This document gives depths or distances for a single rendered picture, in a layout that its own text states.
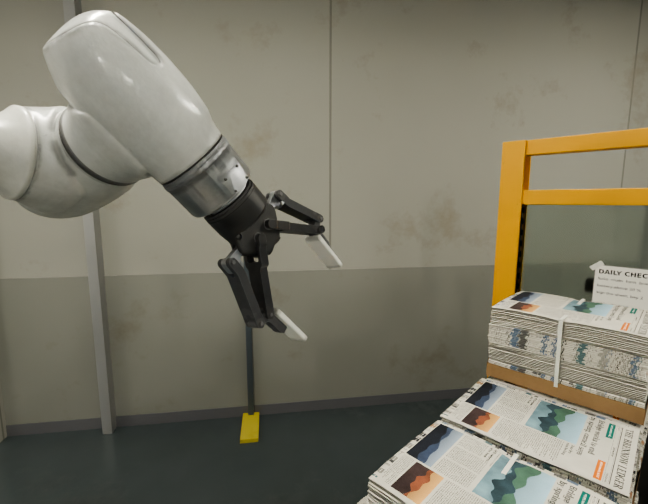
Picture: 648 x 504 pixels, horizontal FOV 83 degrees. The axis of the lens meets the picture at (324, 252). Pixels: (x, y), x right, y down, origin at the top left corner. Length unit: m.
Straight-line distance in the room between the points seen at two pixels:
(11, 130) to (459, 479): 0.89
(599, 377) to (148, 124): 1.15
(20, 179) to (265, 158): 2.23
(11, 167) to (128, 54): 0.17
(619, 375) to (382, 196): 1.94
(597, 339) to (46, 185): 1.17
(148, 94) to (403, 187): 2.51
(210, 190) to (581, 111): 3.38
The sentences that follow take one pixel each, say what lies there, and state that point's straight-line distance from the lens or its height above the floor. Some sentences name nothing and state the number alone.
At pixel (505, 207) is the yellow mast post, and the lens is 1.75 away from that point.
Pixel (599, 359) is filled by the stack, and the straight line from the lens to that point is 1.20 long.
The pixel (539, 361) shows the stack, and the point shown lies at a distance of 1.24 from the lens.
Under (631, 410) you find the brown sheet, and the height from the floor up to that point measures 1.10.
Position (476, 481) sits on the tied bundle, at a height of 1.06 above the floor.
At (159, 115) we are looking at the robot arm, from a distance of 0.40.
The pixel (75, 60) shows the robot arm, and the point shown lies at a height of 1.73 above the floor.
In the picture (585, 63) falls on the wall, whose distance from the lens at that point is 3.71.
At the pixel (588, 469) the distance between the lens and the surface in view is 1.01.
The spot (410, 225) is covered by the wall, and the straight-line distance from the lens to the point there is 2.84.
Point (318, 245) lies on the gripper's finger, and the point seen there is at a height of 1.54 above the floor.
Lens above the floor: 1.61
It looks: 8 degrees down
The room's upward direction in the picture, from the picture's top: straight up
